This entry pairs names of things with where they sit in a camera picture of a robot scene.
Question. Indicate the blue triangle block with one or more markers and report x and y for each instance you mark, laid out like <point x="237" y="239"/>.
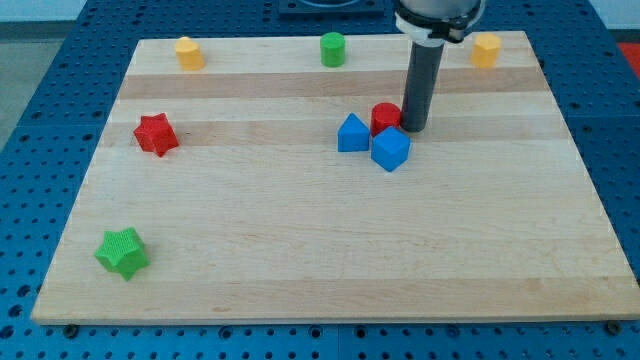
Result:
<point x="353" y="135"/>

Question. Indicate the yellow heart block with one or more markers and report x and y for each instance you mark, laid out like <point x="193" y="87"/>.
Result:
<point x="189" y="55"/>

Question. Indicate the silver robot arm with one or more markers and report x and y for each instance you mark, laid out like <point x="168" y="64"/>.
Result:
<point x="430" y="24"/>

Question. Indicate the yellow hexagon block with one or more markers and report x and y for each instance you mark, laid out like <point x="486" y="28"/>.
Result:
<point x="485" y="50"/>

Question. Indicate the green star block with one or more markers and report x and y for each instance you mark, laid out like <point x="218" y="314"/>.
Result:
<point x="122" y="252"/>

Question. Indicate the blue cube block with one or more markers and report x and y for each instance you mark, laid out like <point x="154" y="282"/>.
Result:
<point x="390" y="148"/>

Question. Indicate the green cylinder block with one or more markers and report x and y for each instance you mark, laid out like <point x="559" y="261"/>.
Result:
<point x="332" y="49"/>

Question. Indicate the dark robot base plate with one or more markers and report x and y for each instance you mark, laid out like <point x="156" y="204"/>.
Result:
<point x="330" y="7"/>

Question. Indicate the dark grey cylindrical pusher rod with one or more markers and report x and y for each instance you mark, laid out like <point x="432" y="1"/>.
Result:
<point x="421" y="77"/>

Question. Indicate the light wooden board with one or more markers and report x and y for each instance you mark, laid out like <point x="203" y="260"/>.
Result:
<point x="256" y="217"/>

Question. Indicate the red star block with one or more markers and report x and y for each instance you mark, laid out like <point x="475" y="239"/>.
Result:
<point x="155" y="134"/>

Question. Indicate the red cylinder block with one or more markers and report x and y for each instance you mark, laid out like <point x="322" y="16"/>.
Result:
<point x="384" y="115"/>

